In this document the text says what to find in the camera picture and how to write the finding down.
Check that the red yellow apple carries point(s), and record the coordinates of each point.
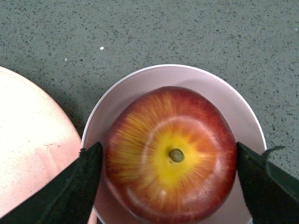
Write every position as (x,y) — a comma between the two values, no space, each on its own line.
(170,157)

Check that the pink round plate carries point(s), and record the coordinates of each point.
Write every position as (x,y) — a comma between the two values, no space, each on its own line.
(37,139)

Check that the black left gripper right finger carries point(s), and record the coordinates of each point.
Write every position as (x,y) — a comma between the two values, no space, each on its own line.
(271,195)

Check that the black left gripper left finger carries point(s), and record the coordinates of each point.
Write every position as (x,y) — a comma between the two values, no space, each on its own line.
(68,198)

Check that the pale pink bowl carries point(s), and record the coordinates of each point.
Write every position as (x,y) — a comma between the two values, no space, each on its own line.
(236,111)

